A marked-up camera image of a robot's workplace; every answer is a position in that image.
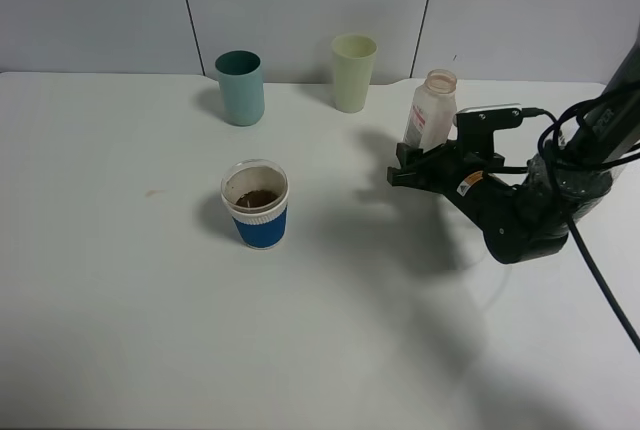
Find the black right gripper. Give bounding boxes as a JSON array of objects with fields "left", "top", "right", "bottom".
[{"left": 386, "top": 141, "right": 568, "bottom": 264}]

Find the clear plastic drink bottle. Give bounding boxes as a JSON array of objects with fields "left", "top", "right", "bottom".
[{"left": 403, "top": 69, "right": 457, "bottom": 151}]

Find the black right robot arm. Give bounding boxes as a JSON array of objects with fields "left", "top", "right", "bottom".
[{"left": 387, "top": 45, "right": 639, "bottom": 264}]

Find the pale green plastic cup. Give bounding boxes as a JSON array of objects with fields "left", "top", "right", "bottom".
[{"left": 331, "top": 34, "right": 378, "bottom": 113}]

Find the blue sleeved paper cup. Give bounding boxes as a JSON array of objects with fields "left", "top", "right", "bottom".
[{"left": 220, "top": 159, "right": 290, "bottom": 249}]

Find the teal plastic cup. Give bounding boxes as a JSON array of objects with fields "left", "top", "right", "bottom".
[{"left": 215, "top": 50, "right": 265, "bottom": 126}]

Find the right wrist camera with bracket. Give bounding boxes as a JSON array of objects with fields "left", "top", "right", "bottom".
[{"left": 454, "top": 104, "right": 524, "bottom": 166}]

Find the black right camera cable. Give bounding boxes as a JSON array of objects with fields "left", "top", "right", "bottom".
[{"left": 519, "top": 84, "right": 640, "bottom": 356}]

